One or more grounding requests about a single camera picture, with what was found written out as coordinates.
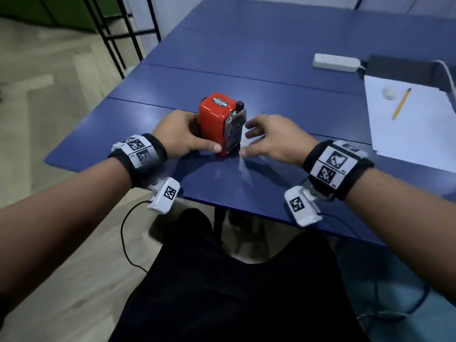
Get white cable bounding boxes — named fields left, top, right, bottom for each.
left=432, top=60, right=456, bottom=95

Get person's right hand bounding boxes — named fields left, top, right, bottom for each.
left=239, top=114, right=320, bottom=167

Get black wristband with markers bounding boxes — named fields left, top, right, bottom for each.
left=303, top=139, right=375, bottom=202
left=108, top=133, right=168, bottom=189

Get black table leg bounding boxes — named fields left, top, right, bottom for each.
left=213, top=206, right=226, bottom=246

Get black metal rack frame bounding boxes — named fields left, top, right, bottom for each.
left=81, top=0, right=162, bottom=80

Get red pencil sharpener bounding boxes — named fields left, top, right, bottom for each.
left=198, top=93, right=247, bottom=159

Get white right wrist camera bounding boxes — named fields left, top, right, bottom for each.
left=284, top=186, right=323, bottom=228

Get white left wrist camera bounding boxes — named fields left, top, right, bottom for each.
left=146, top=177, right=181, bottom=215

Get dark grey box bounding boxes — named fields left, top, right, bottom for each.
left=366, top=54, right=456, bottom=94

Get person's left hand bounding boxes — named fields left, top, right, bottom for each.
left=151, top=109, right=223, bottom=161

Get white power strip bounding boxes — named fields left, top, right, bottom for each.
left=313, top=53, right=361, bottom=73

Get white paper sheet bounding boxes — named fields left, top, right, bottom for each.
left=363, top=75, right=456, bottom=174

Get thin black cable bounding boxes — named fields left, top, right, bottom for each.
left=120, top=199, right=154, bottom=275

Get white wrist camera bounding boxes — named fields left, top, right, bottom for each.
left=146, top=177, right=181, bottom=215
left=284, top=186, right=323, bottom=228

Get person's right forearm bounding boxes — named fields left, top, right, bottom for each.
left=343, top=171, right=456, bottom=304

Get green cabinet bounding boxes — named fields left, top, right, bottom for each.
left=0, top=0, right=120, bottom=34

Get person's black trousers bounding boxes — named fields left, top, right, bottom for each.
left=109, top=208, right=372, bottom=342

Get yellow pencil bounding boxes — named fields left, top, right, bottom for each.
left=392, top=88, right=412, bottom=121

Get black right wristband with markers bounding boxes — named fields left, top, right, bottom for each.
left=303, top=139, right=375, bottom=202

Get person's left forearm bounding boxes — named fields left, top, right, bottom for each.
left=0, top=158, right=134, bottom=314

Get black left wristband with markers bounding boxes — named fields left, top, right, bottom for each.
left=108, top=133, right=168, bottom=189

